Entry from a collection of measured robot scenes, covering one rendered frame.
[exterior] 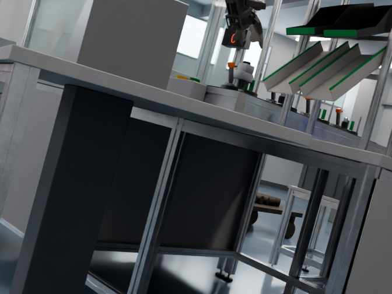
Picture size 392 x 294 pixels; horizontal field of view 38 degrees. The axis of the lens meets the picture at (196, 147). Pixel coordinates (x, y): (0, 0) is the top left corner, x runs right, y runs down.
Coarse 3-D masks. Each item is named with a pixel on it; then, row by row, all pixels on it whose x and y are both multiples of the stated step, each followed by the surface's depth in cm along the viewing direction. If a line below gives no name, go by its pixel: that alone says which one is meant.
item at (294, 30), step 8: (320, 8) 195; (328, 8) 197; (336, 8) 199; (344, 8) 201; (352, 8) 185; (360, 8) 187; (320, 16) 195; (328, 16) 197; (336, 16) 199; (344, 16) 184; (312, 24) 194; (320, 24) 196; (328, 24) 198; (336, 24) 182; (344, 24) 184; (288, 32) 187; (296, 32) 184; (304, 32) 181; (312, 32) 178; (320, 32) 179
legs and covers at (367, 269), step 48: (144, 144) 279; (192, 144) 301; (240, 144) 170; (144, 192) 285; (192, 192) 309; (240, 192) 336; (384, 192) 142; (144, 240) 192; (192, 240) 316; (240, 240) 337; (384, 240) 147; (96, 288) 206; (144, 288) 193; (336, 288) 140; (384, 288) 153
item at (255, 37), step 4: (252, 28) 201; (256, 28) 201; (252, 32) 201; (256, 32) 202; (252, 36) 201; (256, 36) 202; (260, 36) 202; (252, 40) 201; (256, 40) 202; (260, 40) 203; (260, 44) 204
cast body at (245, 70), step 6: (240, 66) 207; (246, 66) 205; (252, 66) 207; (234, 72) 207; (240, 72) 205; (246, 72) 206; (252, 72) 208; (240, 78) 205; (246, 78) 206; (252, 78) 208
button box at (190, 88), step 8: (176, 80) 195; (184, 80) 192; (192, 80) 190; (168, 88) 198; (176, 88) 195; (184, 88) 192; (192, 88) 190; (200, 88) 192; (192, 96) 190; (200, 96) 193
